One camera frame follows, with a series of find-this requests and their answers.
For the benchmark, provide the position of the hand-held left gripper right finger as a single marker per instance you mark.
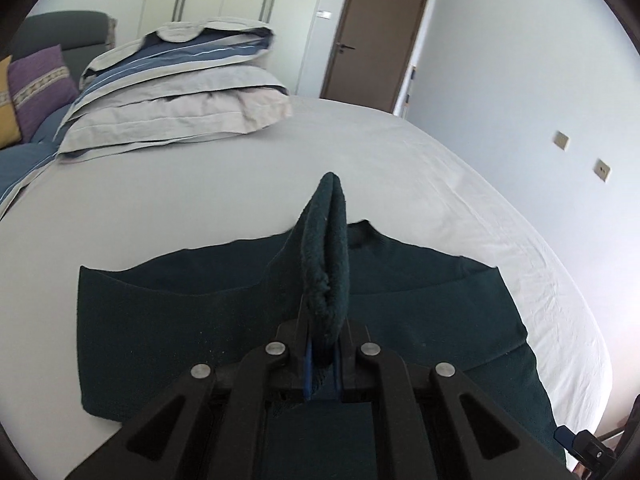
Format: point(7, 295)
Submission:
point(347, 365)

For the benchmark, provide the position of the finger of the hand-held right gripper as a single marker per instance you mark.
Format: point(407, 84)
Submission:
point(592, 452)

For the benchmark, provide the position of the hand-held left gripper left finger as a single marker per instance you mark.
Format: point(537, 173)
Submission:
point(308, 370)

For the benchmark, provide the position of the dark green knit sweater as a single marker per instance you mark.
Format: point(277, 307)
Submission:
point(175, 310)

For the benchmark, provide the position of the white bed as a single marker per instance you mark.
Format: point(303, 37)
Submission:
point(375, 160)

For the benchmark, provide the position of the thin pole by door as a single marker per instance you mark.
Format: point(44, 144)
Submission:
point(410, 85)

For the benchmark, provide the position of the folded beige blue striped duvet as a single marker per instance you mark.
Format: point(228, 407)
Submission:
point(175, 110)

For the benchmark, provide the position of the brown wooden door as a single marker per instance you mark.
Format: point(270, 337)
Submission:
point(375, 35)

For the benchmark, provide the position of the blue pillow with beige edge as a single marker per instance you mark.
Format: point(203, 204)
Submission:
point(20, 165)

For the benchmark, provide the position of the purple patterned cushion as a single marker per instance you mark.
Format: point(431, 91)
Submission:
point(42, 85)

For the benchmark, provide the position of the yellow cushion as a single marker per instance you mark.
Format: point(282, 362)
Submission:
point(6, 105)

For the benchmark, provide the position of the beige wall socket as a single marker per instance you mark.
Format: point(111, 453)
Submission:
point(602, 170)
point(562, 140)

